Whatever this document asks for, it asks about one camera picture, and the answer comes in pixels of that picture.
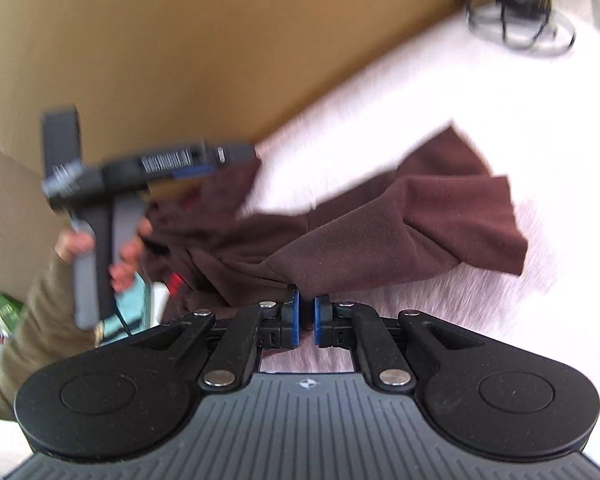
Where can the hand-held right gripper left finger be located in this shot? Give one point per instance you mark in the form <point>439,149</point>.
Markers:
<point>294,320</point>

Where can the person's left hand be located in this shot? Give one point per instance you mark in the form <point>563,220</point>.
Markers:
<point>125,270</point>

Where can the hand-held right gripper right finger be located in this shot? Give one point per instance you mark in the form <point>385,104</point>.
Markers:
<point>321,320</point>

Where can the teal folded blanket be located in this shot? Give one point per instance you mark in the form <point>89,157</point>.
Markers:
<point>130,310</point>

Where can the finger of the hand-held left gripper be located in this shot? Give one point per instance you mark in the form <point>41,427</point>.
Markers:
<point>230,154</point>

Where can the maroon long-sleeved top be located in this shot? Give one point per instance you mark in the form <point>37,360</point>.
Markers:
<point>380,240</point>

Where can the person's left forearm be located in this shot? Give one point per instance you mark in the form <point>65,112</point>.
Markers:
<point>35,320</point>

